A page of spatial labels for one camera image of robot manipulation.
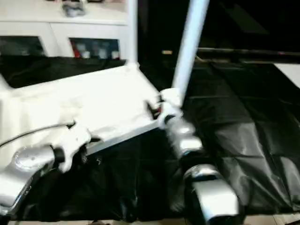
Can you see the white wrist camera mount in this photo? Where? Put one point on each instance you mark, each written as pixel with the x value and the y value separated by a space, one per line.
pixel 171 98
pixel 75 140

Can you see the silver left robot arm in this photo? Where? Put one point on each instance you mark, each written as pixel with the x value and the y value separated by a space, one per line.
pixel 23 164

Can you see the flat white board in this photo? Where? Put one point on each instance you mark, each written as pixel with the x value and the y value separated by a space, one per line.
pixel 289 73

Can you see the dark object on cabinet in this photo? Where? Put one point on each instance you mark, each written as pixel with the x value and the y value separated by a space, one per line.
pixel 73 8

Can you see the small white cup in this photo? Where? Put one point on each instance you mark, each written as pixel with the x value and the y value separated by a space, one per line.
pixel 85 54
pixel 115 54

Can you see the white patterned jar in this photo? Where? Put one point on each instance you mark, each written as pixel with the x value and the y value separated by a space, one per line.
pixel 102 54

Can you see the black mat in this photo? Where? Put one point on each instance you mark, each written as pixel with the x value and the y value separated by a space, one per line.
pixel 234 129

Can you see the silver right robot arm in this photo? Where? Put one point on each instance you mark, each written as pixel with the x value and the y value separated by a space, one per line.
pixel 187 136

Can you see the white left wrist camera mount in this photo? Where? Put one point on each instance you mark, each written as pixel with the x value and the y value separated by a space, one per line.
pixel 75 140

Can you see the red bottle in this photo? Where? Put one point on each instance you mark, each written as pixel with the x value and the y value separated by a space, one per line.
pixel 77 50

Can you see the white plastic table top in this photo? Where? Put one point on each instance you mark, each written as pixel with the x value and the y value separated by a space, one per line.
pixel 93 100

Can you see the white cabinet with glass doors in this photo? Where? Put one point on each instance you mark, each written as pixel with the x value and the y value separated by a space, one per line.
pixel 35 28

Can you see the black bar with red light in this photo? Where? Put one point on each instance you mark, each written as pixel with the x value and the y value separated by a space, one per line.
pixel 253 52

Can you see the small tan label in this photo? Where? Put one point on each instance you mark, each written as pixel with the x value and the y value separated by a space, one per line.
pixel 167 52

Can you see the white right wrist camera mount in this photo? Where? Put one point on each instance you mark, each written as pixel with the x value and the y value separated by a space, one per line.
pixel 171 98

